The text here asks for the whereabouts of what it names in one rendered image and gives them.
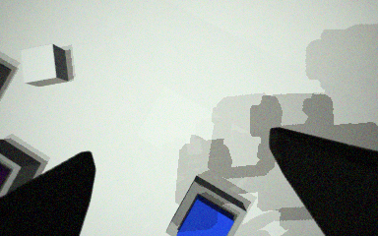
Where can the yellow button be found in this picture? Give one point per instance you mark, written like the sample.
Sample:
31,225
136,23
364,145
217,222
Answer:
4,73

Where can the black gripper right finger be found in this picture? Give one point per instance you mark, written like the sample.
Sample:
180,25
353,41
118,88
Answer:
336,182

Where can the blue button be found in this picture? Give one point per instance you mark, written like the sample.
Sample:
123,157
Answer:
206,211

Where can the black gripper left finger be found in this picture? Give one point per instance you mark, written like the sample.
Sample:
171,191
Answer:
54,203

